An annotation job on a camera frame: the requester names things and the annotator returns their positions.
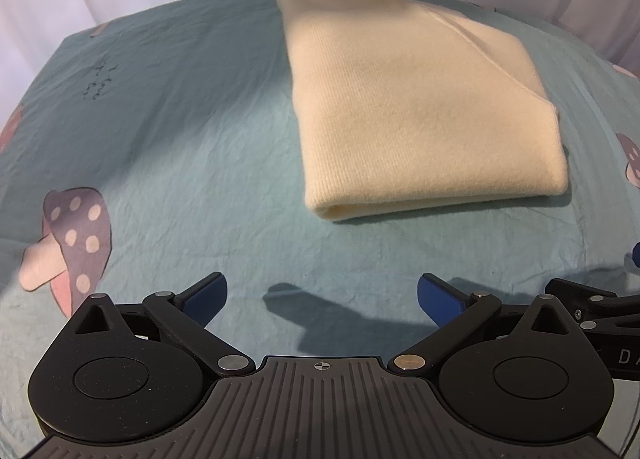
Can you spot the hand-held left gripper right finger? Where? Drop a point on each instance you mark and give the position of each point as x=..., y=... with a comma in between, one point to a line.
x=440, y=301

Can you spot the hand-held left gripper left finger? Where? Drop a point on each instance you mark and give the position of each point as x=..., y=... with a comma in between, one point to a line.
x=207, y=301

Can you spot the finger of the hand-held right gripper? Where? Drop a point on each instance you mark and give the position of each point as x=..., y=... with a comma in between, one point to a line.
x=607, y=306
x=636, y=256

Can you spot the cream knit sweater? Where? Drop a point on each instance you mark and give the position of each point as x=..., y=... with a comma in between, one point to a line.
x=415, y=104

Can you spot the teal printed bed sheet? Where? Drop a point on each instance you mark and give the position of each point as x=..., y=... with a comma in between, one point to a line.
x=200, y=164

